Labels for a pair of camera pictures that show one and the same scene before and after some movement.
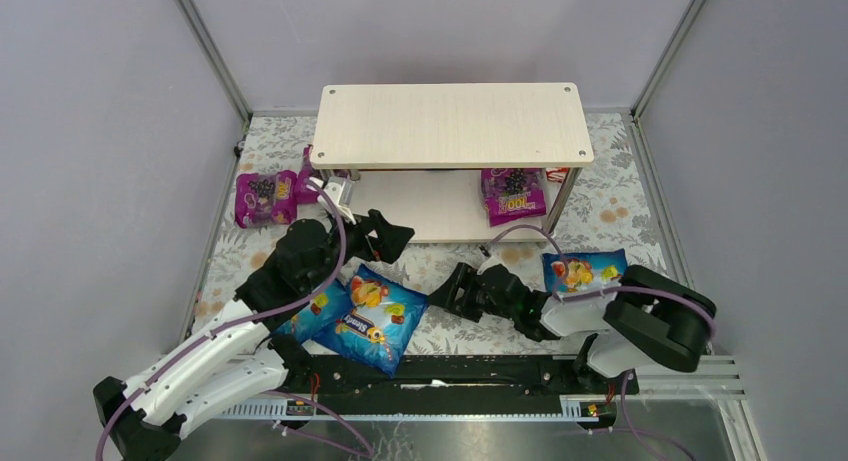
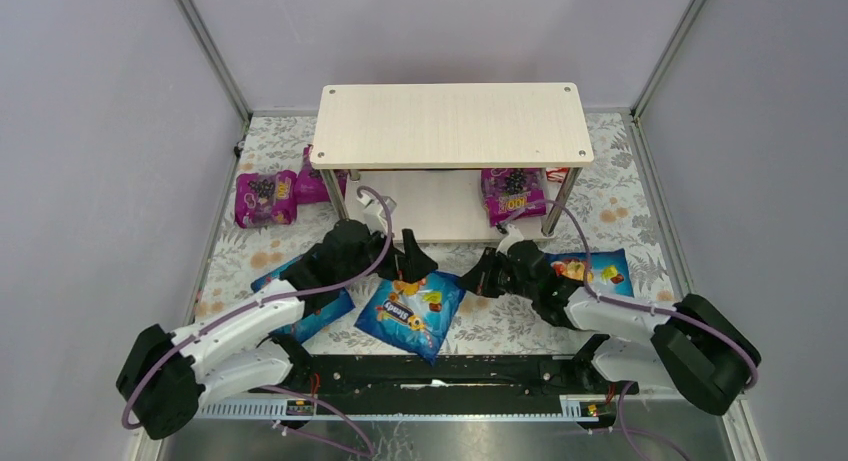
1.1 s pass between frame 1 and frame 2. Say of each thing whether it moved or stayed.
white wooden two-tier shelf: stayed
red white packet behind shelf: stayed
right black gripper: moved
